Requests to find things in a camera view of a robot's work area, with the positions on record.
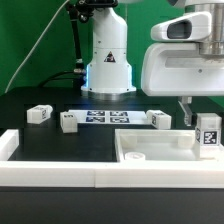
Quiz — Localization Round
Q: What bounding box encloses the white U-shaped fence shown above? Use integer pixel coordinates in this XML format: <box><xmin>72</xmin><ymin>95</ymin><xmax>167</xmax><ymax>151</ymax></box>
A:
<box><xmin>0</xmin><ymin>129</ymin><xmax>224</xmax><ymax>188</ymax></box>

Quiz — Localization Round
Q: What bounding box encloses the grey cable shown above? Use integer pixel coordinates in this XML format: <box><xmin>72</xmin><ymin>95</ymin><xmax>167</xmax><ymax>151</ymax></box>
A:
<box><xmin>4</xmin><ymin>0</ymin><xmax>72</xmax><ymax>94</ymax></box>

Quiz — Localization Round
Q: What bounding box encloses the black cable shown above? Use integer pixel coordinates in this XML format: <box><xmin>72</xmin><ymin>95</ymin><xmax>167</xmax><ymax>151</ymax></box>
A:
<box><xmin>39</xmin><ymin>70</ymin><xmax>84</xmax><ymax>88</ymax></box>

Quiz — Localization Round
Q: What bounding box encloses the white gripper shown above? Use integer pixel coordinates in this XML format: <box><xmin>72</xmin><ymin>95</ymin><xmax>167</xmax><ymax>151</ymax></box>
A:
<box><xmin>141</xmin><ymin>11</ymin><xmax>224</xmax><ymax>126</ymax></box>

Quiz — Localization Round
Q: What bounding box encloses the white sheet with markers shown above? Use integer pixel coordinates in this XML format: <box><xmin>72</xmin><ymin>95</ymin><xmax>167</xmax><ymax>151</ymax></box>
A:
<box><xmin>71</xmin><ymin>110</ymin><xmax>148</xmax><ymax>125</ymax></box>

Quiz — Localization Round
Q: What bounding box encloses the white square tabletop part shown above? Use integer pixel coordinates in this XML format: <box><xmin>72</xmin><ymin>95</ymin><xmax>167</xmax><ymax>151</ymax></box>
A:
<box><xmin>115</xmin><ymin>129</ymin><xmax>224</xmax><ymax>162</ymax></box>

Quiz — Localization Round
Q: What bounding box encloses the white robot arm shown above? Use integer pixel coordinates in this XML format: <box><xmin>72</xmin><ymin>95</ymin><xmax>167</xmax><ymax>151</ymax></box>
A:
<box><xmin>82</xmin><ymin>0</ymin><xmax>224</xmax><ymax>126</ymax></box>

